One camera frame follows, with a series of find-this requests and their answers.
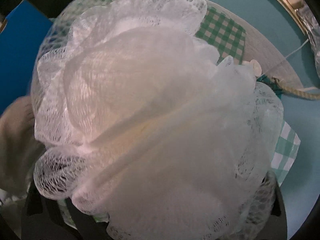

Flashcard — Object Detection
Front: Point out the green checkered tablecloth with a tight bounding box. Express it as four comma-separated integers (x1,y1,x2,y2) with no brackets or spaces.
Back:
49,0,302,188

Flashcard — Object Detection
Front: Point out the silver foil cover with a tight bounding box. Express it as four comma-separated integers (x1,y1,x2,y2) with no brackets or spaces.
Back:
297,5,320,76

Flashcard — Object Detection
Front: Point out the blue cardboard box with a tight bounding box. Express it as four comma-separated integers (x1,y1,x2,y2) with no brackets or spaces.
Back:
0,0,53,112

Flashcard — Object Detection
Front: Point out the braided beige rope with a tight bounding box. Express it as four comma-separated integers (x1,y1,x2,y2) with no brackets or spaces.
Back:
271,76,320,101

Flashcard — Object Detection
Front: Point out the wooden window sill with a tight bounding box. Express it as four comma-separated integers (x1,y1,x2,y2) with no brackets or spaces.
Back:
253,0,309,36

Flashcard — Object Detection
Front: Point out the white mesh bath loofah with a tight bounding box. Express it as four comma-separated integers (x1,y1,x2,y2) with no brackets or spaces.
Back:
31,0,283,239

